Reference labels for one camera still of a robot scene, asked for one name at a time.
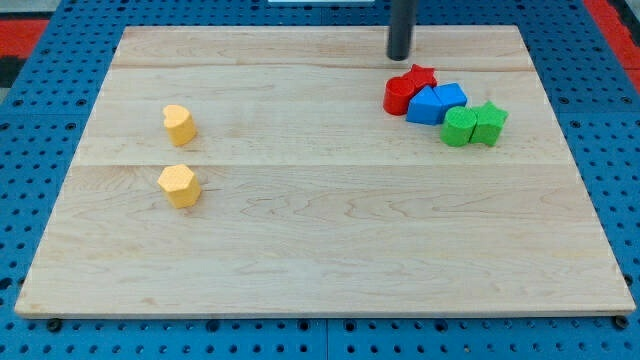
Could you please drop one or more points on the red star block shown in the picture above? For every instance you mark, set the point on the red star block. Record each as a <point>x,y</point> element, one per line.
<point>421,77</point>

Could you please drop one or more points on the green star block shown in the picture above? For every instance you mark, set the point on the green star block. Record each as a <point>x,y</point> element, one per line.
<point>489,124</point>

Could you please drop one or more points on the light wooden board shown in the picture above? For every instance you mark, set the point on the light wooden board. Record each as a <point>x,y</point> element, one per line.
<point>316,203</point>

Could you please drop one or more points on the red cylinder block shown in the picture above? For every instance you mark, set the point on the red cylinder block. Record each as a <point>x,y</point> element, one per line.
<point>398,93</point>

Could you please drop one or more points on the blue triangle block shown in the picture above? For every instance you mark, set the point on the blue triangle block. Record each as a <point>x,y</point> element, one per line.
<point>425,108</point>

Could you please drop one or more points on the yellow hexagon block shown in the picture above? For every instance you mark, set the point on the yellow hexagon block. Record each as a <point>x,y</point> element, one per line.
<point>180,186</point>

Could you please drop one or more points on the green cylinder block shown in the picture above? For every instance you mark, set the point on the green cylinder block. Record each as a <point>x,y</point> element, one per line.
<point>458,125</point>

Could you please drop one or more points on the yellow heart block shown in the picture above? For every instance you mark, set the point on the yellow heart block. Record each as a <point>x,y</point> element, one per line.
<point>179,124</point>

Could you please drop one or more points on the blue cube block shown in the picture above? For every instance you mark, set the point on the blue cube block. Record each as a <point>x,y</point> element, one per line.
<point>450,95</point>

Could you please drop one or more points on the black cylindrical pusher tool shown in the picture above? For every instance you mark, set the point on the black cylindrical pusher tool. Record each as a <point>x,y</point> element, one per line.
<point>402,20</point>

